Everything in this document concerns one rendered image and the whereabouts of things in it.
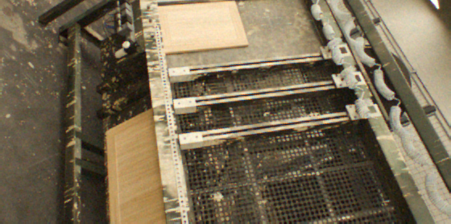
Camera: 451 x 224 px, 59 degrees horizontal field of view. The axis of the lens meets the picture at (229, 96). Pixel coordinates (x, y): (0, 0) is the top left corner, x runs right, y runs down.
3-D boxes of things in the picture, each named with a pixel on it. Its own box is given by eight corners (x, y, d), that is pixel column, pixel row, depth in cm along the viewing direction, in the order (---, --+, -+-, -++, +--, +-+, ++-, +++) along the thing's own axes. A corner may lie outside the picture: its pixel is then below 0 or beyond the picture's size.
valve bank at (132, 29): (99, 2, 277) (126, -15, 270) (113, 14, 288) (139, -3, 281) (101, 56, 249) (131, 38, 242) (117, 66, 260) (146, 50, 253)
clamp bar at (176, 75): (168, 72, 250) (167, 47, 230) (341, 54, 272) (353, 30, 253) (170, 85, 244) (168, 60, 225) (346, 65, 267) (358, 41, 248)
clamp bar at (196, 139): (178, 137, 224) (177, 114, 205) (368, 110, 247) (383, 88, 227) (180, 153, 219) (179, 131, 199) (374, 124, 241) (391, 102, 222)
